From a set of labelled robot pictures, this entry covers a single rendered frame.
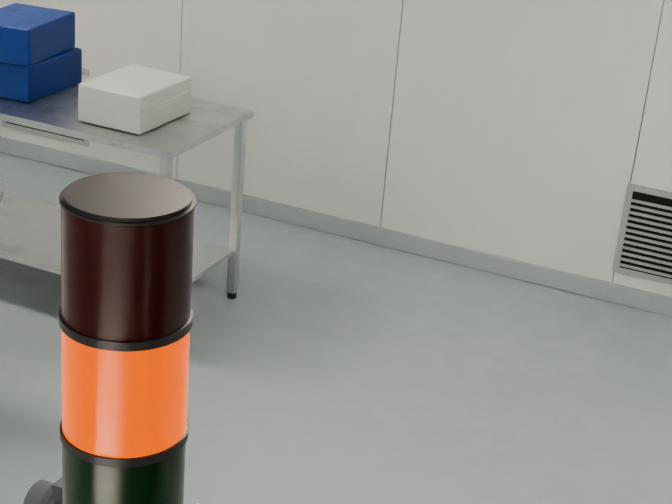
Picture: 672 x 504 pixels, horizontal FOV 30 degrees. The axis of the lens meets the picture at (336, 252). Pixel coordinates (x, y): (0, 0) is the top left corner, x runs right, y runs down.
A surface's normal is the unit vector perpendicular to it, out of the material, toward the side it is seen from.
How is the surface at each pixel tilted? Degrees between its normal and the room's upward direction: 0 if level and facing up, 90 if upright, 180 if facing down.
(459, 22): 90
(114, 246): 90
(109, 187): 0
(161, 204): 0
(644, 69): 90
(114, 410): 90
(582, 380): 0
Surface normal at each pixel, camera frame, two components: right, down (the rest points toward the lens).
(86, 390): -0.48, 0.31
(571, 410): 0.08, -0.91
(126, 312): 0.13, 0.40
